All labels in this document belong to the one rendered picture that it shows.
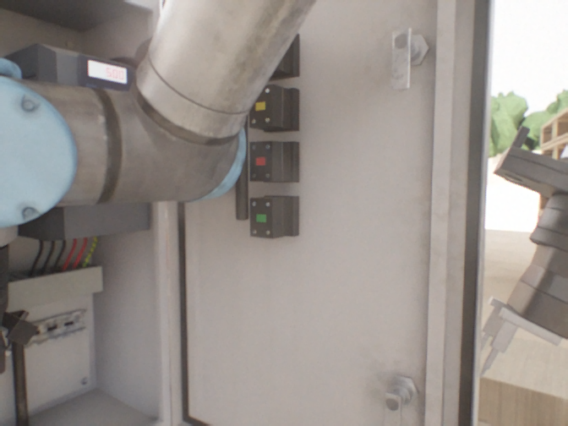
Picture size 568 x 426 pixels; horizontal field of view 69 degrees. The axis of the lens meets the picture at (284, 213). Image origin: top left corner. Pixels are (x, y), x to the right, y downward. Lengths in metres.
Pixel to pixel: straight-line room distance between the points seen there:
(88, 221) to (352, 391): 0.36
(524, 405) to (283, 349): 1.21
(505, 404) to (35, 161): 1.56
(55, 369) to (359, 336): 0.49
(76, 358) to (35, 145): 0.53
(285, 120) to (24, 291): 0.41
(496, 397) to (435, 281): 1.26
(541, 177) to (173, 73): 0.31
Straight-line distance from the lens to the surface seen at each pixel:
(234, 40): 0.28
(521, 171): 0.42
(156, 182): 0.34
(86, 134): 0.31
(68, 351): 0.77
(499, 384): 1.64
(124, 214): 0.57
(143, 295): 0.66
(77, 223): 0.54
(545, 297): 0.41
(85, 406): 0.79
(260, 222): 0.44
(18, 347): 0.69
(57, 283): 0.67
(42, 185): 0.30
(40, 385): 0.77
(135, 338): 0.70
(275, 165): 0.43
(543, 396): 1.63
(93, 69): 0.56
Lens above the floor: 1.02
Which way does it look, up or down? 5 degrees down
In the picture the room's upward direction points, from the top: straight up
